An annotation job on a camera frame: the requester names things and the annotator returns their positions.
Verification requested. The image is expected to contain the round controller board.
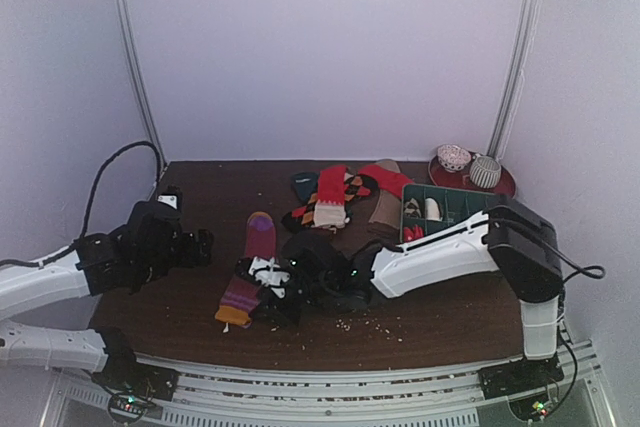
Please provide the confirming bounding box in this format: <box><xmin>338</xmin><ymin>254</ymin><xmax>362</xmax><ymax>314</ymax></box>
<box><xmin>106</xmin><ymin>392</ymin><xmax>155</xmax><ymax>424</ymax></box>
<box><xmin>508</xmin><ymin>394</ymin><xmax>554</xmax><ymax>423</ymax></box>

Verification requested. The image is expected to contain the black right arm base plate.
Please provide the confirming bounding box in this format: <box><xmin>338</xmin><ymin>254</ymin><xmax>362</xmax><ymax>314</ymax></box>
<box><xmin>478</xmin><ymin>354</ymin><xmax>564</xmax><ymax>399</ymax></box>

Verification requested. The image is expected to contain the striped grey ceramic cup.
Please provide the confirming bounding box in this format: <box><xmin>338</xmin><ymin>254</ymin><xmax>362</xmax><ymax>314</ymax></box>
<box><xmin>469</xmin><ymin>155</ymin><xmax>502</xmax><ymax>189</ymax></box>

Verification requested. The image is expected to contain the aluminium corner post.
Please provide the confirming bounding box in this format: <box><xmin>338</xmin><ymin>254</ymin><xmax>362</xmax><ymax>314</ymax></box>
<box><xmin>487</xmin><ymin>0</ymin><xmax>540</xmax><ymax>162</ymax></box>
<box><xmin>114</xmin><ymin>0</ymin><xmax>168</xmax><ymax>168</ymax></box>

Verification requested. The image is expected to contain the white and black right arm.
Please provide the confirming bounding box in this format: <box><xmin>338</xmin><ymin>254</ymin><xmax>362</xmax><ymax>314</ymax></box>
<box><xmin>242</xmin><ymin>195</ymin><xmax>564</xmax><ymax>389</ymax></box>

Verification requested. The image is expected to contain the left aluminium corner post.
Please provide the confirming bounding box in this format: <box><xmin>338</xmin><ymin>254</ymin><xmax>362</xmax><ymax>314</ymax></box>
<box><xmin>114</xmin><ymin>0</ymin><xmax>168</xmax><ymax>168</ymax></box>

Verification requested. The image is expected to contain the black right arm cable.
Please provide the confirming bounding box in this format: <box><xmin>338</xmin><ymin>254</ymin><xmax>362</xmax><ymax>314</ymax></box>
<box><xmin>544</xmin><ymin>231</ymin><xmax>607</xmax><ymax>288</ymax></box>

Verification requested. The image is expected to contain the green plastic divided organizer tray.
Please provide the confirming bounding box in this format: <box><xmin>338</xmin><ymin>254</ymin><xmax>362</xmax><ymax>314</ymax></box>
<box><xmin>400</xmin><ymin>184</ymin><xmax>495</xmax><ymax>242</ymax></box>

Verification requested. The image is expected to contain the tan and brown ribbed sock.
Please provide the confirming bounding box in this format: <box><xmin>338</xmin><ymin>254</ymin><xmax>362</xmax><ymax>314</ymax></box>
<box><xmin>367</xmin><ymin>188</ymin><xmax>402</xmax><ymax>240</ymax></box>

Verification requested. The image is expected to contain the long red sock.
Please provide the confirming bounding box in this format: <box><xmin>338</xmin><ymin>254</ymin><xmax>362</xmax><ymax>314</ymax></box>
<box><xmin>358</xmin><ymin>164</ymin><xmax>414</xmax><ymax>199</ymax></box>

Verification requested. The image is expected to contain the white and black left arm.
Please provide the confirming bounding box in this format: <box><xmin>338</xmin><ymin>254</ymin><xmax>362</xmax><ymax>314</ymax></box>
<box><xmin>1</xmin><ymin>194</ymin><xmax>214</xmax><ymax>394</ymax></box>

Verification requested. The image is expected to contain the right round controller board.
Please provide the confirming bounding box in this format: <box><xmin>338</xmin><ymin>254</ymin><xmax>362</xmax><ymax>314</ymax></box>
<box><xmin>508</xmin><ymin>394</ymin><xmax>554</xmax><ymax>423</ymax></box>

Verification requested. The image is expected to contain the black red yellow argyle sock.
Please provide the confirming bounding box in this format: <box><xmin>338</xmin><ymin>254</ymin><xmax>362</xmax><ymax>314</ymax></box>
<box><xmin>281</xmin><ymin>165</ymin><xmax>378</xmax><ymax>233</ymax></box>

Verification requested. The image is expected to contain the dark red round plate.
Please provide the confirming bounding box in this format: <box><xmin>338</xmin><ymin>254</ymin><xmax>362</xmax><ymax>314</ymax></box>
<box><xmin>427</xmin><ymin>156</ymin><xmax>517</xmax><ymax>197</ymax></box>

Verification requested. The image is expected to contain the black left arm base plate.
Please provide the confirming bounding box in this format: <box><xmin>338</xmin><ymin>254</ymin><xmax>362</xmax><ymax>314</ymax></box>
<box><xmin>93</xmin><ymin>362</ymin><xmax>179</xmax><ymax>401</ymax></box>

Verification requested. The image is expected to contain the right aluminium corner post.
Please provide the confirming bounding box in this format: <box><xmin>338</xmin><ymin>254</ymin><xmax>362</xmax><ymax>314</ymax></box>
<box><xmin>487</xmin><ymin>0</ymin><xmax>540</xmax><ymax>162</ymax></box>

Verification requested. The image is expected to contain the red and cream lace sock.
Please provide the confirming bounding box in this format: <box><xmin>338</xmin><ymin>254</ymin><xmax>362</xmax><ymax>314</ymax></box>
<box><xmin>313</xmin><ymin>165</ymin><xmax>347</xmax><ymax>228</ymax></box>

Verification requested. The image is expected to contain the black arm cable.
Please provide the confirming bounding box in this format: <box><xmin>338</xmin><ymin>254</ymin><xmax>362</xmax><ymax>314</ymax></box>
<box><xmin>544</xmin><ymin>231</ymin><xmax>607</xmax><ymax>288</ymax></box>
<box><xmin>0</xmin><ymin>140</ymin><xmax>167</xmax><ymax>268</ymax></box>

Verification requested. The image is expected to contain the left round controller board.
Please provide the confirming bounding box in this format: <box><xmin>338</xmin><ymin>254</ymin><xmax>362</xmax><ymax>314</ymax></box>
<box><xmin>106</xmin><ymin>392</ymin><xmax>155</xmax><ymax>424</ymax></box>

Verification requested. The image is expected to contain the dark teal sock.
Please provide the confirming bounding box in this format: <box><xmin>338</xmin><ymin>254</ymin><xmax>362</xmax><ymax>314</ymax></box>
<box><xmin>291</xmin><ymin>172</ymin><xmax>319</xmax><ymax>204</ymax></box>

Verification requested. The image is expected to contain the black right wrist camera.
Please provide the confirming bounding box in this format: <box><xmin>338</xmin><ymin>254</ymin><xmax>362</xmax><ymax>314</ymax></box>
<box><xmin>281</xmin><ymin>231</ymin><xmax>343</xmax><ymax>271</ymax></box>

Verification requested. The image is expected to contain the patterned white ceramic bowl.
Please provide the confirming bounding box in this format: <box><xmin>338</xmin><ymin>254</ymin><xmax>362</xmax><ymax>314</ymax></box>
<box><xmin>437</xmin><ymin>144</ymin><xmax>472</xmax><ymax>173</ymax></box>

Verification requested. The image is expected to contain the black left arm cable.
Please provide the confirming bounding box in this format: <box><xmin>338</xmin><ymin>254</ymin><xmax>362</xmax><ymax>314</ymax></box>
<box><xmin>0</xmin><ymin>140</ymin><xmax>167</xmax><ymax>268</ymax></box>

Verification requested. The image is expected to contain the rolled argyle sock in tray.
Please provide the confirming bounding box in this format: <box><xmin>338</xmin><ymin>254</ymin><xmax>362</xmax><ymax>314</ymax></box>
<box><xmin>403</xmin><ymin>198</ymin><xmax>422</xmax><ymax>219</ymax></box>

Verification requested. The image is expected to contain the rolled red sock in tray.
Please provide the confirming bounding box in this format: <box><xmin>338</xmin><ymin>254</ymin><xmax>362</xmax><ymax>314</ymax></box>
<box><xmin>403</xmin><ymin>225</ymin><xmax>425</xmax><ymax>243</ymax></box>

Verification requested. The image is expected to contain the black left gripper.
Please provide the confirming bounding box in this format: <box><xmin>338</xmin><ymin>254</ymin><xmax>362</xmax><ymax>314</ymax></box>
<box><xmin>134</xmin><ymin>227</ymin><xmax>213</xmax><ymax>284</ymax></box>

